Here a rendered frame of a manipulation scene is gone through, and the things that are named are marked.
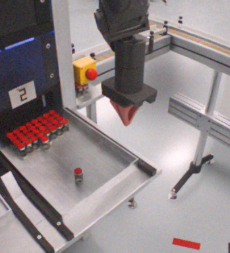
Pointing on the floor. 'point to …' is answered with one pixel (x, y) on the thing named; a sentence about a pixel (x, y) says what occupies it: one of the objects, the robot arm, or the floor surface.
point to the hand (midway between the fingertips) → (127, 122)
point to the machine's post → (64, 60)
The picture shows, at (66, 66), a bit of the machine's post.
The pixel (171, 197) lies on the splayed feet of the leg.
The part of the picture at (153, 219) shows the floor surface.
